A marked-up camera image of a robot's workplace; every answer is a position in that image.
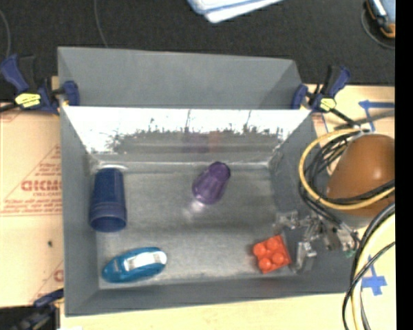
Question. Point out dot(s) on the blue tape dispenser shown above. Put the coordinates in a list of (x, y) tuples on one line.
[(134, 265)]

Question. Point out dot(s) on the purple translucent plastic cup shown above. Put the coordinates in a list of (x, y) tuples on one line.
[(210, 184)]

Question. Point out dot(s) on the dark blue plastic cup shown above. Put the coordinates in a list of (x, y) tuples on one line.
[(107, 198)]

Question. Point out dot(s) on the grey metal bin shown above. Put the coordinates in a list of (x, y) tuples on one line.
[(179, 81)]

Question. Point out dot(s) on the orange toy building brick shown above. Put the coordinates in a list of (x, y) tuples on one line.
[(271, 254)]

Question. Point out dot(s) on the brown cardboard board red print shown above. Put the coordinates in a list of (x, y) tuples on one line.
[(27, 170)]

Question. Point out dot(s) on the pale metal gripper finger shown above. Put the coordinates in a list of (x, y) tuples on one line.
[(294, 220), (305, 254)]

